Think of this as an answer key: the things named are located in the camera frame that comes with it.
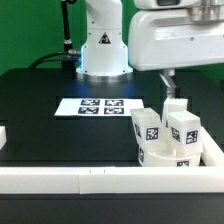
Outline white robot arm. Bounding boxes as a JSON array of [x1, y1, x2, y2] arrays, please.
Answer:
[[77, 0, 224, 98]]

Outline white marker sheet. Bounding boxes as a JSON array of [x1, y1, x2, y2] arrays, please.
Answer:
[[55, 98, 144, 117]]

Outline white left fence piece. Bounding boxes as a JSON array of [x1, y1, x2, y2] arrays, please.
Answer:
[[0, 126, 7, 150]]

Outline white round stool seat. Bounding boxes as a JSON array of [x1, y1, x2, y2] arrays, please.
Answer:
[[138, 146, 201, 167]]

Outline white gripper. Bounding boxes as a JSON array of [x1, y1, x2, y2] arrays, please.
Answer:
[[128, 0, 224, 98]]

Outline black cable bundle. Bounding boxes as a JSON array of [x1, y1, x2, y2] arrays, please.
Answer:
[[28, 49, 82, 70]]

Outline white front fence bar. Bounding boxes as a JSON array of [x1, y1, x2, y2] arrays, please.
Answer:
[[0, 167, 224, 194]]

